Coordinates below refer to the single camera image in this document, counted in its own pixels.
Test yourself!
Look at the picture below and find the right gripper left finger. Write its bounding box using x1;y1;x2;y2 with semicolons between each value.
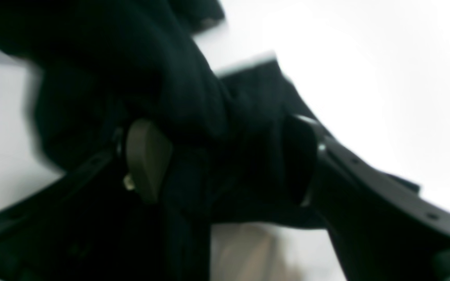
0;119;173;281

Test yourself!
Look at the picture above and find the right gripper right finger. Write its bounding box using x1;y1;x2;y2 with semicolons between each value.
287;115;450;281

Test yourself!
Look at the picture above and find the black graphic T-shirt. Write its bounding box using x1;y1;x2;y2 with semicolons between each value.
0;0;327;281

